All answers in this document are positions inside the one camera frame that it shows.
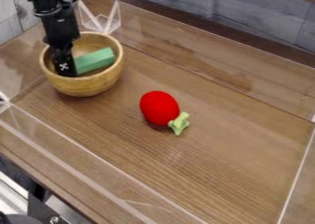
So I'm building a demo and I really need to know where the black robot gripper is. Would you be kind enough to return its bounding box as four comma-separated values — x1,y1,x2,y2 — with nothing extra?
36,3,80,77

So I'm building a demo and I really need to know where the green rectangular block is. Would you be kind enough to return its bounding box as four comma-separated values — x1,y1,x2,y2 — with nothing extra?
73,47,116,75

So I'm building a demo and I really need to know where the light wooden bowl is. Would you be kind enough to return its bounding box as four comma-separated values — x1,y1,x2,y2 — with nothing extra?
38,31,125,97

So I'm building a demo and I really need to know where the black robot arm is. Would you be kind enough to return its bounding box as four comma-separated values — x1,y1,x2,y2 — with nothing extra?
28,0,80,77

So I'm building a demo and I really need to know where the red plush strawberry toy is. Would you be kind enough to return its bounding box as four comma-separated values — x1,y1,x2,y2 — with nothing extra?
139,91,189,136

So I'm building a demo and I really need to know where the clear acrylic corner bracket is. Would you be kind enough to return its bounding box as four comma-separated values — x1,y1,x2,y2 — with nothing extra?
77,0,121,35

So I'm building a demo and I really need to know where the clear acrylic enclosure wall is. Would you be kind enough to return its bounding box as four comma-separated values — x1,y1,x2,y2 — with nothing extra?
0,0,315,224

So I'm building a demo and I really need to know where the black metal table bracket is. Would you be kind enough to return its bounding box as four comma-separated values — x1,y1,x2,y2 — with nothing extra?
26,184,70,224

